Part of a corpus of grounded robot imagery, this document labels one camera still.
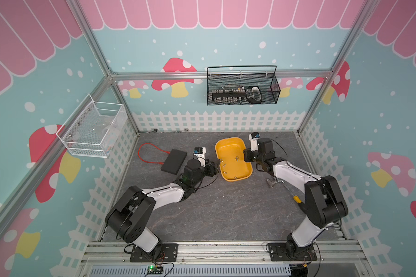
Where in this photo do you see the yellow plastic storage box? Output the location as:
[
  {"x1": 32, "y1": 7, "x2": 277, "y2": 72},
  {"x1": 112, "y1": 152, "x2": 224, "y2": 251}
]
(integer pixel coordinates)
[{"x1": 215, "y1": 137, "x2": 253, "y2": 182}]

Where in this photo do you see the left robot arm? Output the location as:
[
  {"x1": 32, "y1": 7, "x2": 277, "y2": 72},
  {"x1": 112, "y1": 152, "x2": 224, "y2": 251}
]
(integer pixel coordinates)
[{"x1": 105, "y1": 159, "x2": 219, "y2": 259}]

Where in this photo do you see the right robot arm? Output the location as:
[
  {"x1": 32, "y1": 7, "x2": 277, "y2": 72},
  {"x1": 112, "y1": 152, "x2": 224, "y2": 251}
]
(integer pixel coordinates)
[{"x1": 243, "y1": 132, "x2": 349, "y2": 260}]

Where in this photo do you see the black rectangular box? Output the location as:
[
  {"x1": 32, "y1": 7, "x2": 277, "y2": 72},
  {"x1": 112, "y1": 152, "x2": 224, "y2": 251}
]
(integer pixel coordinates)
[{"x1": 161, "y1": 149, "x2": 187, "y2": 175}]

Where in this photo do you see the chrome faucet fitting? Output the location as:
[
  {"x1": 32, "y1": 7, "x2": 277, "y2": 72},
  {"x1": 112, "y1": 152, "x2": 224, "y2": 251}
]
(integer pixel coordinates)
[{"x1": 266, "y1": 177, "x2": 284, "y2": 188}]

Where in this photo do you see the black item in basket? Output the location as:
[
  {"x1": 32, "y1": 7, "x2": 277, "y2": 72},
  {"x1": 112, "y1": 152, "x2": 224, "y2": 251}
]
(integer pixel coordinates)
[{"x1": 246, "y1": 86, "x2": 262, "y2": 105}]

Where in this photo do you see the green circuit board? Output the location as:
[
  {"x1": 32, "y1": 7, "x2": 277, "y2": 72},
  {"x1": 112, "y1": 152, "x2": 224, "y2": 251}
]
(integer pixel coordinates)
[{"x1": 146, "y1": 265, "x2": 164, "y2": 275}]

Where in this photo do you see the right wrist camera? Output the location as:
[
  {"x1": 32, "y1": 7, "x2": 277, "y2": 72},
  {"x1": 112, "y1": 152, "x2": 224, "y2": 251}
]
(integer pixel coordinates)
[{"x1": 248, "y1": 132, "x2": 260, "y2": 152}]

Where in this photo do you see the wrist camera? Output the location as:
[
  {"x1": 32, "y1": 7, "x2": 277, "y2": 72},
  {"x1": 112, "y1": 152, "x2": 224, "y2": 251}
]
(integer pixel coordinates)
[
  {"x1": 194, "y1": 147, "x2": 206, "y2": 167},
  {"x1": 248, "y1": 132, "x2": 260, "y2": 152}
]

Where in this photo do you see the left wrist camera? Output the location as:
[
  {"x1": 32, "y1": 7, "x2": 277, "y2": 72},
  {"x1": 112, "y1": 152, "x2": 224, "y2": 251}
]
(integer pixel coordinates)
[{"x1": 194, "y1": 147, "x2": 206, "y2": 167}]

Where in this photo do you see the red cable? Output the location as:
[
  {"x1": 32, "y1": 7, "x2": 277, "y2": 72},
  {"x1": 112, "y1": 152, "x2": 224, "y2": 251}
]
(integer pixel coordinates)
[{"x1": 138, "y1": 142, "x2": 171, "y2": 165}]

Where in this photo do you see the yellow handled screwdriver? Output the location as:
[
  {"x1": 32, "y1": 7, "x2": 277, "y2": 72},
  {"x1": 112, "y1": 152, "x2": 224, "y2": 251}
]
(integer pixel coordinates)
[{"x1": 283, "y1": 183, "x2": 302, "y2": 204}]

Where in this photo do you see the black wire wall basket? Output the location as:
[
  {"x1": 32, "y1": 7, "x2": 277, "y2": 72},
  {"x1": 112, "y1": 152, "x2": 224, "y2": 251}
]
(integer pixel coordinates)
[{"x1": 206, "y1": 65, "x2": 281, "y2": 106}]

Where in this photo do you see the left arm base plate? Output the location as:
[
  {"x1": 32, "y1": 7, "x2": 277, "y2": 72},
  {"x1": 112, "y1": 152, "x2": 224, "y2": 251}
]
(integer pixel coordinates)
[{"x1": 129, "y1": 242, "x2": 179, "y2": 263}]

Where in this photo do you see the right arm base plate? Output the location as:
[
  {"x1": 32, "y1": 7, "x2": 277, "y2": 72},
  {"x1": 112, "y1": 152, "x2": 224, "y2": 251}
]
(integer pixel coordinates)
[{"x1": 266, "y1": 241, "x2": 317, "y2": 263}]

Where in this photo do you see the white wire wall basket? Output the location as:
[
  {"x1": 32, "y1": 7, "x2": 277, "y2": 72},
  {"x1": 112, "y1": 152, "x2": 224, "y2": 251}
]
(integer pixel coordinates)
[{"x1": 56, "y1": 95, "x2": 128, "y2": 158}]

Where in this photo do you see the aluminium front rail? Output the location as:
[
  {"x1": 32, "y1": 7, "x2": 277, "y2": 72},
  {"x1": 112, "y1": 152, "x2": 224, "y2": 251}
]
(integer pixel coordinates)
[{"x1": 79, "y1": 240, "x2": 368, "y2": 265}]

